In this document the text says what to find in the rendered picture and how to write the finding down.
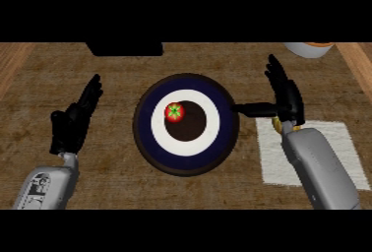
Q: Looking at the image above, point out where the white rectangular plate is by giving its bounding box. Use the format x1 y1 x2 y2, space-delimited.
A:
254 117 372 191

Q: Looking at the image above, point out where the small yellow object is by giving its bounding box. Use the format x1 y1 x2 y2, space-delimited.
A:
271 116 285 134

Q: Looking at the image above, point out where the black box appliance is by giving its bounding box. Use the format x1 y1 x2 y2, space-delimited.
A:
86 42 164 57

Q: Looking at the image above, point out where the blue and white round placemat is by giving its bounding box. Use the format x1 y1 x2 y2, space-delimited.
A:
133 72 241 177

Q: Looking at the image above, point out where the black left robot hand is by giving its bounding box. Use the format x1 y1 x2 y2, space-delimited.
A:
48 74 105 156

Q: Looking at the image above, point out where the red tomato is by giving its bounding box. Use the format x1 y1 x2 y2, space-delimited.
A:
164 102 186 123

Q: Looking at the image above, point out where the white bowl with orange content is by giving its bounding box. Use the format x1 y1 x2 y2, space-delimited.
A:
282 42 336 59

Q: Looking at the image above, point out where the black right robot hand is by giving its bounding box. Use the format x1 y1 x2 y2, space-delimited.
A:
231 53 307 126

